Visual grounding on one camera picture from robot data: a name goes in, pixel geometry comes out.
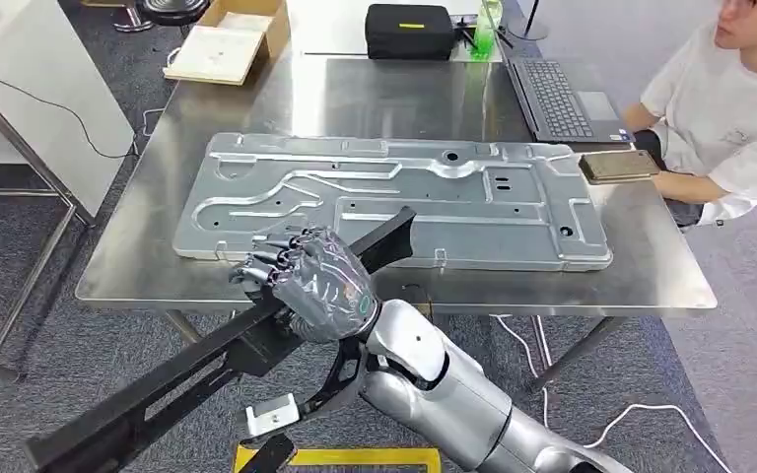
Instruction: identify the white foam sheet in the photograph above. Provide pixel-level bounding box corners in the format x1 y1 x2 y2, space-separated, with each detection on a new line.
164 13 275 86

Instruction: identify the long black metal bar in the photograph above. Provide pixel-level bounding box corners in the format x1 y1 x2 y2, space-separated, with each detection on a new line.
24 206 418 473

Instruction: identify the round floor stand base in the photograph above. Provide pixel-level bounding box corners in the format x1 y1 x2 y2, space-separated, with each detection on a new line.
508 0 551 42

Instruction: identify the steel bench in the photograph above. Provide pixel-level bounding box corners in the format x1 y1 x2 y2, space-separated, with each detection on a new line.
74 50 720 393

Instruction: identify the yellow floor tape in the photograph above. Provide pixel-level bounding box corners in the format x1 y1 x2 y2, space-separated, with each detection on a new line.
231 443 444 473

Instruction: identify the steel frame stand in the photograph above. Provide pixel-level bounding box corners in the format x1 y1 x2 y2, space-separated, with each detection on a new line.
0 50 97 384

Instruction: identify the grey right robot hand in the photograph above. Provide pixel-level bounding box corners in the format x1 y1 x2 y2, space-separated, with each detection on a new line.
229 225 381 345

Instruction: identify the black block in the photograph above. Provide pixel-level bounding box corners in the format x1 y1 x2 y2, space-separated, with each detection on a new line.
237 433 299 473

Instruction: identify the green plastic bottle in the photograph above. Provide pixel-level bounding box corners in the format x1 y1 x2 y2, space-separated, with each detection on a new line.
470 0 505 62

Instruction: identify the black zip case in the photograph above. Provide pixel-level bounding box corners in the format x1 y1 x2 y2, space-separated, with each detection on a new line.
364 3 456 62

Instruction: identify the black power cable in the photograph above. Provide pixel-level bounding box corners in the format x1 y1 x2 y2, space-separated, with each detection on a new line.
0 74 139 161

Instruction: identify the white floor cable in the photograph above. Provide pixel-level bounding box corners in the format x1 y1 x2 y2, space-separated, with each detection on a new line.
583 403 737 473
490 314 553 429

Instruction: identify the brown smartphone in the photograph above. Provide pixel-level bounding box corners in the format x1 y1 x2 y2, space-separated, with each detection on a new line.
577 150 662 186

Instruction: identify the dark grey laptop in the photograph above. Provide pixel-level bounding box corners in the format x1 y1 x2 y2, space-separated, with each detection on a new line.
506 57 638 146

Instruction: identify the large stamped metal panel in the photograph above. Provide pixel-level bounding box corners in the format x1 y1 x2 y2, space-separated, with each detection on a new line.
171 132 615 274

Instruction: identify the black round stool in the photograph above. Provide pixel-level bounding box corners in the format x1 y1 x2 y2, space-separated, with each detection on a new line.
112 0 212 34

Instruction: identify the cardboard box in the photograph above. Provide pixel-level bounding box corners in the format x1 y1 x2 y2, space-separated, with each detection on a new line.
163 0 292 88

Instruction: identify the person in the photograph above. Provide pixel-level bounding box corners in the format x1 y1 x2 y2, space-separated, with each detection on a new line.
620 0 757 229

